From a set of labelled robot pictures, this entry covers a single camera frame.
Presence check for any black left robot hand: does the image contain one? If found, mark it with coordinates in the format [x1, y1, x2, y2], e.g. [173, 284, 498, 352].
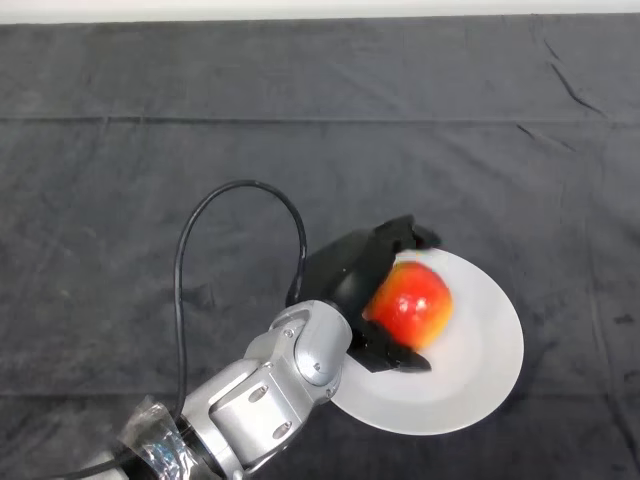
[285, 214, 444, 375]

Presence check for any red yellow apple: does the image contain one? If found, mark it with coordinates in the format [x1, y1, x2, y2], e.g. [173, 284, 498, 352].
[363, 262, 455, 350]

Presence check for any white round plate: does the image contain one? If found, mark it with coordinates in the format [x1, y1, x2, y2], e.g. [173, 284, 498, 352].
[329, 248, 525, 435]

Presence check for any clear plastic tape wrap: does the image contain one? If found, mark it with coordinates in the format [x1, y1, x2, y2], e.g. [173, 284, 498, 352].
[117, 394, 201, 480]

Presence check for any black table cloth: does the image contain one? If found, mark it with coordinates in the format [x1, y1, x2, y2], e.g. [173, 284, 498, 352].
[0, 18, 640, 480]

